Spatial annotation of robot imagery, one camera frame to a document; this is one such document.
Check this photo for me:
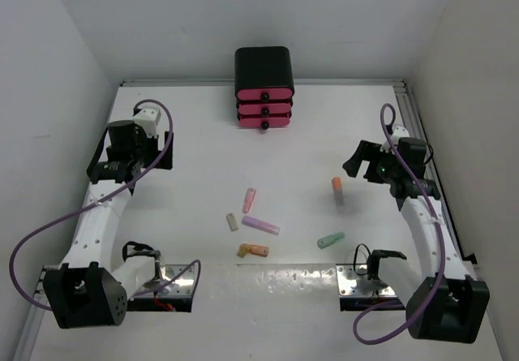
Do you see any metal base plate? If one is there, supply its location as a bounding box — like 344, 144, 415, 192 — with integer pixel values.
131, 262, 200, 303
336, 264, 396, 299

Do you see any grey beige eraser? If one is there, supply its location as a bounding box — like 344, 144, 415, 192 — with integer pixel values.
225, 213, 238, 231

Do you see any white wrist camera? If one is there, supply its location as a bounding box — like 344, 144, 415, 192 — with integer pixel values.
380, 125, 410, 153
132, 106, 161, 139

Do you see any pink bottom drawer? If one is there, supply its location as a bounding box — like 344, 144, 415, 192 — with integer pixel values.
238, 114, 291, 130

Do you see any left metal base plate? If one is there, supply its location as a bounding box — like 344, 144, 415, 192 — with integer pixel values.
131, 262, 200, 303

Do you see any pink top drawer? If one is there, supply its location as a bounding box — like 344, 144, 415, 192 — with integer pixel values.
236, 88, 294, 101

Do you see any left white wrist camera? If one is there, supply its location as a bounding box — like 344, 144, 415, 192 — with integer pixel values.
132, 106, 161, 139

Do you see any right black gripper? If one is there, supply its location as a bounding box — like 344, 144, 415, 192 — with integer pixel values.
342, 140, 400, 184

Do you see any green highlighter pen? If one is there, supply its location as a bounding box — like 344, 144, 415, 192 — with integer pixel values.
316, 232, 345, 249

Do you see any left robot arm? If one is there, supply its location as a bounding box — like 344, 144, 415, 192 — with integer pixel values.
43, 118, 173, 329

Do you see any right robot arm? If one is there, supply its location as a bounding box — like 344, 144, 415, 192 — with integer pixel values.
342, 137, 490, 345

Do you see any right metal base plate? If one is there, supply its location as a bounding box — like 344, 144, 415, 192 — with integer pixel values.
336, 264, 396, 299

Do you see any purple pink highlighter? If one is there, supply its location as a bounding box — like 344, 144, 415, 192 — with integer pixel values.
242, 215, 281, 235

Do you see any pink highlighter pen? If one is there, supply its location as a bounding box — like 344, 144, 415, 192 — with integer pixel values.
242, 187, 256, 214

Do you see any orange highlighter pen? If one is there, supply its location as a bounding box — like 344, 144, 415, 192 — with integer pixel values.
243, 243, 269, 257

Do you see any black drawer cabinet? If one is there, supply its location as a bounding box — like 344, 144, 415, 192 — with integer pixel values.
234, 46, 295, 105

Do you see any orange cap white highlighter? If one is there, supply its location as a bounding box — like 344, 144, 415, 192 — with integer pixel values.
331, 176, 344, 208

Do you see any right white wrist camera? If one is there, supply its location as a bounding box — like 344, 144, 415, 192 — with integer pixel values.
380, 125, 410, 153

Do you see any pink drawer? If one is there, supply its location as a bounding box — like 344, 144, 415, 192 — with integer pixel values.
238, 114, 291, 130
236, 100, 293, 117
236, 88, 294, 101

